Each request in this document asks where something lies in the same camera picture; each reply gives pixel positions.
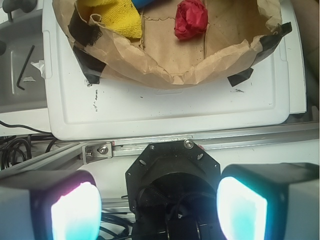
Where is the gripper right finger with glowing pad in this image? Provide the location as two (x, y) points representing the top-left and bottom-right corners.
(216, 162), (320, 240)

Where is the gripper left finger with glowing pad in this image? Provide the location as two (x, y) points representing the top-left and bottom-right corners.
(0, 169), (102, 240)

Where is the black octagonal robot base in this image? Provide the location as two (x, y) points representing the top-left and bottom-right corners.
(125, 144), (224, 240)

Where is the white plastic bin lid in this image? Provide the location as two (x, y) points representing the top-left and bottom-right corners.
(42, 0), (307, 141)

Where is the grey plastic tray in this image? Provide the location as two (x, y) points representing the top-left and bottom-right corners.
(0, 10), (47, 113)

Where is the black hex key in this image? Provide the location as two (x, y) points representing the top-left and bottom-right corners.
(16, 45), (35, 91)

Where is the brown paper bag nest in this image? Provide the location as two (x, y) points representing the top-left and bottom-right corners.
(52, 0), (292, 90)

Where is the yellow microfiber cloth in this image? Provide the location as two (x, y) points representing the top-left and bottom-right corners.
(77, 0), (143, 39)

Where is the crumpled red paper ball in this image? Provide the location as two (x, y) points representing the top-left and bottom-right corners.
(174, 0), (208, 41)

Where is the blue plastic object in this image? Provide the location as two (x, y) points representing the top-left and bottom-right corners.
(132, 0), (154, 9)

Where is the aluminium extrusion rail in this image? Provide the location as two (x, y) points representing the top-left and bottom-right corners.
(0, 121), (320, 175)

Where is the metal corner bracket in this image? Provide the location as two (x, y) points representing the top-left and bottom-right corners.
(82, 141), (113, 165)

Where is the black cable bundle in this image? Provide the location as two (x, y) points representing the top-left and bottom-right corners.
(0, 119), (60, 171)

